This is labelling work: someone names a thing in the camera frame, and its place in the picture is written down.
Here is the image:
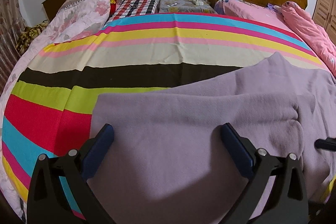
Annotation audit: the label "lavender knit pants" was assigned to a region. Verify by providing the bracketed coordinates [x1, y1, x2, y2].
[88, 53, 335, 223]

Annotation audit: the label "rainbow striped blanket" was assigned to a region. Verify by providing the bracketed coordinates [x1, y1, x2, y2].
[1, 12, 328, 221]

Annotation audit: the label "pink crumpled duvet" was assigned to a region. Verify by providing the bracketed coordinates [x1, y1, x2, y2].
[276, 1, 336, 76]

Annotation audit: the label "light wooden wardrobe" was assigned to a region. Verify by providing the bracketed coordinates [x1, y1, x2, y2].
[313, 0, 336, 44]

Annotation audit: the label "brown yellow patterned blanket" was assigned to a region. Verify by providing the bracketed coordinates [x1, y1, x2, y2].
[15, 19, 49, 56]

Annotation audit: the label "floral pleated curtain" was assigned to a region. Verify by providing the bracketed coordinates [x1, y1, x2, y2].
[0, 0, 26, 93]

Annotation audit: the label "pink floral white quilt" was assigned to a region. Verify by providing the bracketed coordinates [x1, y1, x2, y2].
[1, 0, 110, 218]

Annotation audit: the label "red black plaid sheet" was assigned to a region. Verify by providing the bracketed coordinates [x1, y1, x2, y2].
[107, 0, 158, 23]

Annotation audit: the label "floral covered nightstand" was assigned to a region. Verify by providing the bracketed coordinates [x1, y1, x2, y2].
[158, 0, 217, 14]

